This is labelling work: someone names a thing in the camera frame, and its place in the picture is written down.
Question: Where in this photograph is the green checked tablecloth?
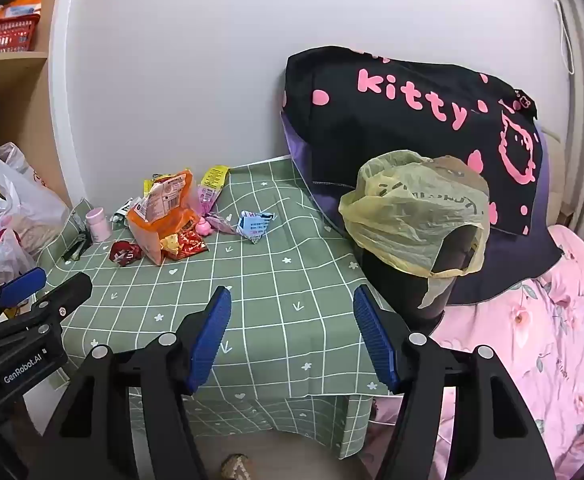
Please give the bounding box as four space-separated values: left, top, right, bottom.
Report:
34 157 407 461

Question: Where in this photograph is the blue white wrapper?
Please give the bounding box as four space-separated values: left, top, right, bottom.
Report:
236 210 277 245

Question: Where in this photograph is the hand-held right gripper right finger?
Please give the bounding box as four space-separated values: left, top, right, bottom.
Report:
353 284 557 480

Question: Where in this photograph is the black trash bin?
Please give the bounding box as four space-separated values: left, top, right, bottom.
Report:
359 225 477 333

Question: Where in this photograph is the small crumpled plastic bag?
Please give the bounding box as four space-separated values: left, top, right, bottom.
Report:
0 227 38 286

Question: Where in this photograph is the red gold snack wrapper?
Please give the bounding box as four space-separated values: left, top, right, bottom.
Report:
161 227 209 261

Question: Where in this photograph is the yellow plastic bin bag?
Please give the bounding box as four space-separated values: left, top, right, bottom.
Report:
338 149 492 311

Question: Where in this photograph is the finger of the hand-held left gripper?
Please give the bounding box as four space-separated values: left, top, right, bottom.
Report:
0 267 47 331
0 273 93 346

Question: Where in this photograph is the pink bottle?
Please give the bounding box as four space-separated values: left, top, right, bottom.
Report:
85 208 113 242

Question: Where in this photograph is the large white plastic bag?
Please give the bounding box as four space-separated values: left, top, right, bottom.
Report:
0 142 70 256

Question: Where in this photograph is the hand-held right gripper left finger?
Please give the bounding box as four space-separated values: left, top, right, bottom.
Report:
27 285 233 480

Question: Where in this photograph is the red plastic basket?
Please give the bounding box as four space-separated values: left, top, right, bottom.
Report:
0 14 40 57

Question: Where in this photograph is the white cord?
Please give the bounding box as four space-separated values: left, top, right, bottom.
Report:
552 0 575 76

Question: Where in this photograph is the black pink printed pillow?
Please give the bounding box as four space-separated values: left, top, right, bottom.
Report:
278 46 538 237

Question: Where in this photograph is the yellow candy wrapper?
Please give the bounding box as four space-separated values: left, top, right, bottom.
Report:
199 165 230 191

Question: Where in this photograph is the woven slipper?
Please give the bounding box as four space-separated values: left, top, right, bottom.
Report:
221 454 253 480

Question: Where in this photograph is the red white snack packet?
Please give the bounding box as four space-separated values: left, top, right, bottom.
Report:
109 240 143 266

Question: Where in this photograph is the yellow green wrapper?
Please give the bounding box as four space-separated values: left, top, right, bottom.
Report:
142 174 173 198

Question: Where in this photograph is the pink floral blanket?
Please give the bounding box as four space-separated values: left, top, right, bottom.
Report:
362 225 584 480

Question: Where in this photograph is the orange packet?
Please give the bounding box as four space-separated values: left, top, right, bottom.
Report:
0 0 43 21

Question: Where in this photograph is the orange snack bag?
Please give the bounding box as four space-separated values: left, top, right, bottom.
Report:
126 169 203 266

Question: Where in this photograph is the purple candy wrapper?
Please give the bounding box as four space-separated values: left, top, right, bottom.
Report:
207 212 237 235

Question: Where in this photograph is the wooden shelf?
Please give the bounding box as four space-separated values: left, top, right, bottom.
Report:
0 0 68 201

